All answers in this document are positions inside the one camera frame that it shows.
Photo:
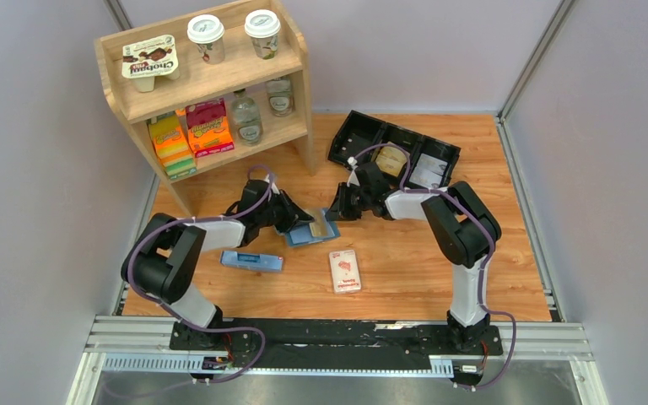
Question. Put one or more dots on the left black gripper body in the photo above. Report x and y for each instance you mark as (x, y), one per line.
(272, 215)

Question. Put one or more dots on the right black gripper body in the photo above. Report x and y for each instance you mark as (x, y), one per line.
(365, 197)

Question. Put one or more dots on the blue leather card holder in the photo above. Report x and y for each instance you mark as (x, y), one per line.
(301, 235)

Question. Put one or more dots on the gold card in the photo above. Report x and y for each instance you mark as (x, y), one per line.
(390, 165)
(395, 152)
(319, 226)

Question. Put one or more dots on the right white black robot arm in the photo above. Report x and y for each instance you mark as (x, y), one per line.
(464, 228)

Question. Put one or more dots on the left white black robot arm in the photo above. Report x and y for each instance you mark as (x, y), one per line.
(161, 265)

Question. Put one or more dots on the gold card in tray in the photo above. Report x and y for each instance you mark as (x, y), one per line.
(395, 152)

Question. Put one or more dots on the lower grey card in tray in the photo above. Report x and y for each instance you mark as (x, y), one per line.
(425, 178)

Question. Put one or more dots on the grey card in tray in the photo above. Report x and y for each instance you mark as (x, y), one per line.
(428, 163)
(425, 178)

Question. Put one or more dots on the upper grey card in tray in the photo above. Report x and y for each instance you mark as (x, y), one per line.
(428, 163)

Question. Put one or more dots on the black compartment tray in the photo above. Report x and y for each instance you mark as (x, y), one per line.
(360, 131)

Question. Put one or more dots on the blue flat box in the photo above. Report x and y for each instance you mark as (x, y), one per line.
(253, 262)

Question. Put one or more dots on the white pink sponge packet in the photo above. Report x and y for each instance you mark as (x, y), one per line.
(345, 272)

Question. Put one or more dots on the left clear glass bottle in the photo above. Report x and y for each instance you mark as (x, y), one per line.
(246, 118)

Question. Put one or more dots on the clear glass bottle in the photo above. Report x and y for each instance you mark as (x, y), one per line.
(280, 96)
(246, 118)

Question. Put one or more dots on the red orange Scrub Mommy box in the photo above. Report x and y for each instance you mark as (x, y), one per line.
(208, 130)

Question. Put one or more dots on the right clear glass bottle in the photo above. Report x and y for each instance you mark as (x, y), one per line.
(280, 96)

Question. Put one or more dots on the multicolour sponge stack pack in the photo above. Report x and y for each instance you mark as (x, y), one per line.
(171, 146)

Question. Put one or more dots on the wooden two-tier shelf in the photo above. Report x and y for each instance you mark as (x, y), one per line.
(241, 69)

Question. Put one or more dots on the right paper coffee cup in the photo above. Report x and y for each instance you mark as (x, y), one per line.
(263, 27)

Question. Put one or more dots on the paper coffee cup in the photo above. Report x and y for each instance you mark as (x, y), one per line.
(263, 27)
(206, 32)

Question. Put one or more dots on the left paper coffee cup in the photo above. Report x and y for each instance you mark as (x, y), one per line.
(206, 32)

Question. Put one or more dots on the Chobani yogurt pack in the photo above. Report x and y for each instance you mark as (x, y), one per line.
(144, 61)

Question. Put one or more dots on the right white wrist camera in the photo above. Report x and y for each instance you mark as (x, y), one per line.
(352, 179)

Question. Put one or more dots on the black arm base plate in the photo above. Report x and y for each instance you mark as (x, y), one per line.
(316, 344)

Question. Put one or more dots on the aluminium frame rail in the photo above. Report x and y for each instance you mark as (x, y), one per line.
(150, 359)

